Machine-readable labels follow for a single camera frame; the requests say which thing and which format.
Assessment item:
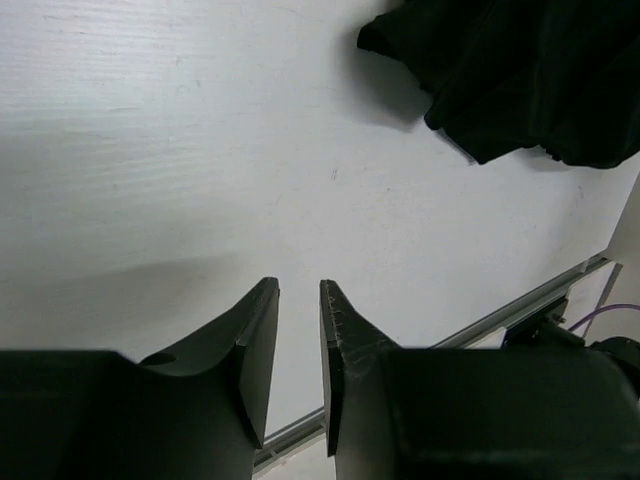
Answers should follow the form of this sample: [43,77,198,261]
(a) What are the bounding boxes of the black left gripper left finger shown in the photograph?
[140,277,279,449]

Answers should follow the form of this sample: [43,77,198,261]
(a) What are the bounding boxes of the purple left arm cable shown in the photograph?
[569,304,640,334]

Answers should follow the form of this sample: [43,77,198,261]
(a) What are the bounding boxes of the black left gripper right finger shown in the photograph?
[320,280,400,456]

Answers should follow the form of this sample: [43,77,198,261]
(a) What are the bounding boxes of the black pleated skirt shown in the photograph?
[357,1,639,169]

